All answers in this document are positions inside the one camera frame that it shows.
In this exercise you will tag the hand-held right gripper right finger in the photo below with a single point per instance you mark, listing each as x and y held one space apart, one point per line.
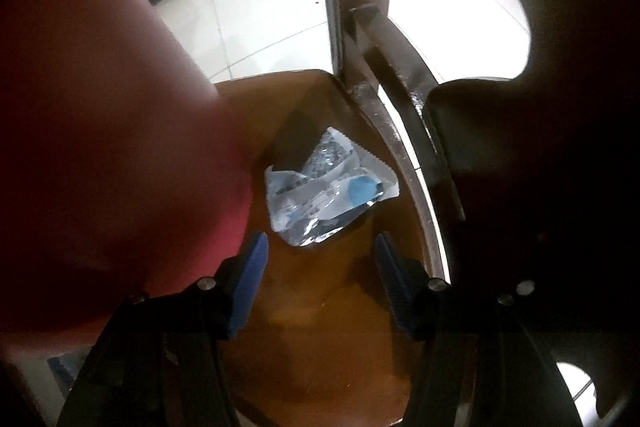
397 287

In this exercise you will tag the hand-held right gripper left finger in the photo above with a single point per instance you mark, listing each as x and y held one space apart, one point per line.
247 287

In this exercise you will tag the white and blue plastic wrapper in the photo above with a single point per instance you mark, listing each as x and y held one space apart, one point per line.
320 187

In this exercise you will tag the brown wooden chair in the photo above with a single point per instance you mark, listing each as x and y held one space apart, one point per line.
320 307

